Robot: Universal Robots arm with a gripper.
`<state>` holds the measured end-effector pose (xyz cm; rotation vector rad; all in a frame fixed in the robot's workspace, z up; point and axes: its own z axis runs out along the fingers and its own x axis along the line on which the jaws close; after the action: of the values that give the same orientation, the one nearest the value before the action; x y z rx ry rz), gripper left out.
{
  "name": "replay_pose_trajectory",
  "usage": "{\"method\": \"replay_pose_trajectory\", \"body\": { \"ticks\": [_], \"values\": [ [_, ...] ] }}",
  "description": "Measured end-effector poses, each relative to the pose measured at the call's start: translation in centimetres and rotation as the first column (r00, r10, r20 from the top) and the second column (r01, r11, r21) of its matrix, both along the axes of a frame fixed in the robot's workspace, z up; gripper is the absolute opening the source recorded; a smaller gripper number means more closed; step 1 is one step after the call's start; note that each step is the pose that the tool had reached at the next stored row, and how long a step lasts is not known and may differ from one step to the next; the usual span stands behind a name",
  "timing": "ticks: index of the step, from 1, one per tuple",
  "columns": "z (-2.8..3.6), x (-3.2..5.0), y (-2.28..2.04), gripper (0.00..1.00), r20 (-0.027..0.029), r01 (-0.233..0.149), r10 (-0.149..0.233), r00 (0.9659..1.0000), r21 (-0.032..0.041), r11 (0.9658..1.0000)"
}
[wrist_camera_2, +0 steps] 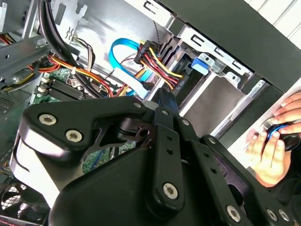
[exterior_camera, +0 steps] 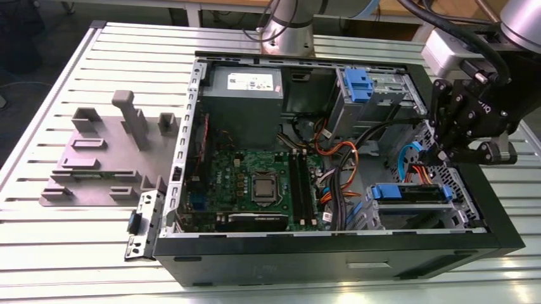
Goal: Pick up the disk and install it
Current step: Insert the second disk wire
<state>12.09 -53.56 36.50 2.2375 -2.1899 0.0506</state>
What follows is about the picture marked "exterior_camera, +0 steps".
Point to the silver drive cage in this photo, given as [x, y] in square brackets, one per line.
[359, 117]

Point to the green motherboard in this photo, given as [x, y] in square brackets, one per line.
[228, 171]

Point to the black open PC case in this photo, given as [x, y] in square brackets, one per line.
[295, 253]

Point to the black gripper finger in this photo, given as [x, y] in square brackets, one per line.
[472, 153]
[440, 104]

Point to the black graphics card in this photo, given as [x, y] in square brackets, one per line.
[253, 221]

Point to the blue drive latch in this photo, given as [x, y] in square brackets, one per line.
[358, 85]

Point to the black RAM slot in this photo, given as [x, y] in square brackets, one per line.
[296, 187]
[307, 187]

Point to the blue rear port plug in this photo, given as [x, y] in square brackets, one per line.
[133, 221]

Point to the grey power supply unit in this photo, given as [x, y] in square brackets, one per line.
[240, 117]

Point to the green RAM stick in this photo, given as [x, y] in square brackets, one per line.
[85, 174]

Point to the metal disk bay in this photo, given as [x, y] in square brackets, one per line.
[414, 209]

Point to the silver CPU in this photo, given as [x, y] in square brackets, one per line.
[264, 188]

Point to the CPU socket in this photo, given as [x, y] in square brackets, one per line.
[264, 203]

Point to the hard disk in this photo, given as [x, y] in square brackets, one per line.
[384, 192]

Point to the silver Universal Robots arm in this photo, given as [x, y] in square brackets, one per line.
[291, 38]

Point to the wooden desk white frame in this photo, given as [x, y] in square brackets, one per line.
[390, 6]

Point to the grey parts rack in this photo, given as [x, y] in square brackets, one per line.
[117, 164]

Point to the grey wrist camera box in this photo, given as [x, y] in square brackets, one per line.
[443, 54]

